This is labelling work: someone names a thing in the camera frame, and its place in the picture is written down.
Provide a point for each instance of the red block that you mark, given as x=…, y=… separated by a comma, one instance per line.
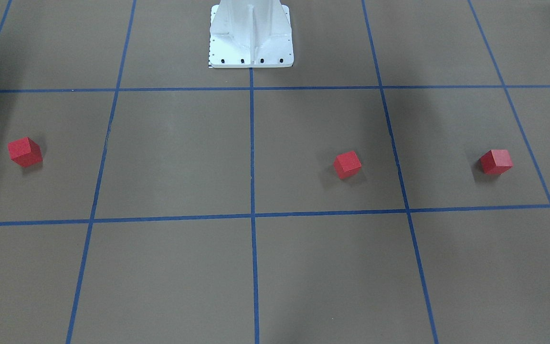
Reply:
x=24, y=152
x=496, y=162
x=347, y=164

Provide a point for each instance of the brown paper mat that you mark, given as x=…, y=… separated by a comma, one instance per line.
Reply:
x=182, y=204

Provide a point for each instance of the white pedestal column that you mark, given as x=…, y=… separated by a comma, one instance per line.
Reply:
x=250, y=34

